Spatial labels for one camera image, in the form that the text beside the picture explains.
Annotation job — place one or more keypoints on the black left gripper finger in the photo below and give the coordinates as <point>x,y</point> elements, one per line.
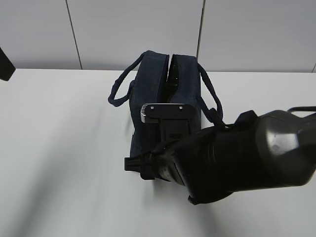
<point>6,67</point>

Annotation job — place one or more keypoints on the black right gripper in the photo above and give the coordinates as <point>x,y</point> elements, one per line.
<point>162,162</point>

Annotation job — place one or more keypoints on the navy blue lunch bag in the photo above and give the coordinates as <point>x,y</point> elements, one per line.
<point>176,79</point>

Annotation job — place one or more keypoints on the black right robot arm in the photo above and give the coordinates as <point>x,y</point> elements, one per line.
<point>275,150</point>

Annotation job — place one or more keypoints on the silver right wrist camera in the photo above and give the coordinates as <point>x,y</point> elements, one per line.
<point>174,120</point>

